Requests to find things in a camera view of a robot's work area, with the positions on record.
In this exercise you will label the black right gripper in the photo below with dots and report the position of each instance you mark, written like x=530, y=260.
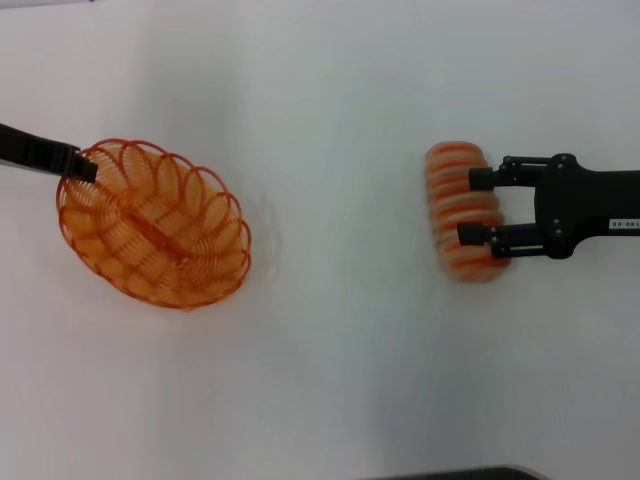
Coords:
x=585, y=205

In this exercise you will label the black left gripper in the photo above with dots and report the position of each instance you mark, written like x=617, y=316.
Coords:
x=35, y=152

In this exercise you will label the orange cream ridged bread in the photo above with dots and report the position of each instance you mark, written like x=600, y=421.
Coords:
x=450, y=210

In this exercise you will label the dark rounded robot base edge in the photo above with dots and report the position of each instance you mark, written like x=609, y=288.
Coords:
x=475, y=475

